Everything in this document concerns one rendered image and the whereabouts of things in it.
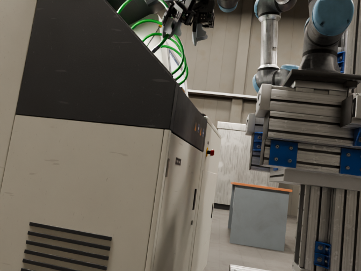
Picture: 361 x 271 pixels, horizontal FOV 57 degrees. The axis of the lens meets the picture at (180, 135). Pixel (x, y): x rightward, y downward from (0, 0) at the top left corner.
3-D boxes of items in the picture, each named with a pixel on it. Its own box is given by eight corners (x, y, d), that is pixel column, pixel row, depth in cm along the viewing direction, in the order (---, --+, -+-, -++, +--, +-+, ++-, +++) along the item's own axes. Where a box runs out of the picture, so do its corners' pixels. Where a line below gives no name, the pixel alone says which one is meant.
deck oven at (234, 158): (269, 212, 936) (276, 135, 963) (277, 217, 806) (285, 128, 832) (209, 204, 958) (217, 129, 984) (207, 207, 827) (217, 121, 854)
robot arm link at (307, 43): (333, 62, 124) (336, 27, 126) (343, 47, 111) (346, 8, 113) (299, 60, 127) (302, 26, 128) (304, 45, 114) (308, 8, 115)
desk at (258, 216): (269, 234, 490) (274, 187, 498) (287, 252, 362) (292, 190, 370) (225, 227, 499) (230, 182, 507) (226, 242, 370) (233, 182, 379)
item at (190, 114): (172, 131, 111) (179, 84, 113) (159, 130, 112) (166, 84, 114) (202, 151, 170) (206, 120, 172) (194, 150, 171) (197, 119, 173)
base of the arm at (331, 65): (332, 89, 125) (334, 64, 126) (347, 77, 110) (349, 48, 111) (290, 85, 127) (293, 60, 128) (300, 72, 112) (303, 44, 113)
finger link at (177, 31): (173, 45, 135) (181, 24, 130) (166, 37, 138) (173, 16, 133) (179, 45, 137) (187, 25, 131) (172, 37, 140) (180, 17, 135)
